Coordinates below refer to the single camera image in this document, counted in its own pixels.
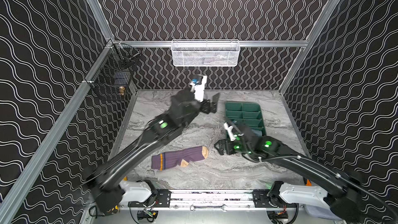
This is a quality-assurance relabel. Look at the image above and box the green divided plastic tray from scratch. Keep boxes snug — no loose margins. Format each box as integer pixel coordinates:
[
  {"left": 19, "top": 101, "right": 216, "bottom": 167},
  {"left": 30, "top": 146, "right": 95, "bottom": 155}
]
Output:
[{"left": 225, "top": 101, "right": 266, "bottom": 136}]

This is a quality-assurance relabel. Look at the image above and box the purple striped sock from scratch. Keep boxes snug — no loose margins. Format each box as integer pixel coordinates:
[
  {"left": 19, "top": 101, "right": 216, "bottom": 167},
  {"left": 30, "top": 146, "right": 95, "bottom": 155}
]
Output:
[{"left": 151, "top": 146, "right": 209, "bottom": 171}]

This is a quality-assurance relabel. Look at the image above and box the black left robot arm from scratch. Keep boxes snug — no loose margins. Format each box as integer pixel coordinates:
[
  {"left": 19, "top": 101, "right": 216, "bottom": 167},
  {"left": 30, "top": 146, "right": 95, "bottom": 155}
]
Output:
[{"left": 82, "top": 88, "right": 220, "bottom": 213}]

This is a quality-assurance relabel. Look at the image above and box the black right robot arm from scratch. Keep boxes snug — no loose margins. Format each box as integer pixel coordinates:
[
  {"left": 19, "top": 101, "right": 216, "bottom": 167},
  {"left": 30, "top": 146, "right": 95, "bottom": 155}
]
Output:
[{"left": 214, "top": 121, "right": 398, "bottom": 224}]

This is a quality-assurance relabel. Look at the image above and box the grey cloth pad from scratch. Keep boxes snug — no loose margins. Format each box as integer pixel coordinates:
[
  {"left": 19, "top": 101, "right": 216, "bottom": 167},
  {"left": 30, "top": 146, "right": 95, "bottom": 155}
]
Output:
[{"left": 304, "top": 205, "right": 342, "bottom": 221}]

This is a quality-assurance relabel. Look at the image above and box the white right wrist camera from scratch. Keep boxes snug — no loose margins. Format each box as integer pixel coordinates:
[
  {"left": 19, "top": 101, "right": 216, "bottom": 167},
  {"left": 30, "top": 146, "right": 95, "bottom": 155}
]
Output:
[{"left": 223, "top": 122, "right": 236, "bottom": 142}]

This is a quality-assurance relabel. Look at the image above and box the white mesh wall basket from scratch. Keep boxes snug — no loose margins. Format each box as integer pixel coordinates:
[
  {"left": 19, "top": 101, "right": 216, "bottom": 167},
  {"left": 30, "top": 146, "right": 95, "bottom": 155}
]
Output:
[{"left": 171, "top": 39, "right": 240, "bottom": 67}]

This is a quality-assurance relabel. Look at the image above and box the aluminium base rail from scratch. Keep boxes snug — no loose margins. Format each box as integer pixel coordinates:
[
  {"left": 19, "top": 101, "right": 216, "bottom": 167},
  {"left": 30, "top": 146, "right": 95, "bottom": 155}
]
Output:
[{"left": 127, "top": 189, "right": 336, "bottom": 211}]

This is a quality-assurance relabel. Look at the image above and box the black wire wall basket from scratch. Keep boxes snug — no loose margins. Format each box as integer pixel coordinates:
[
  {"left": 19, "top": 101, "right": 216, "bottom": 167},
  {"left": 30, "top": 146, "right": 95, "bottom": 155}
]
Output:
[{"left": 88, "top": 41, "right": 142, "bottom": 102}]

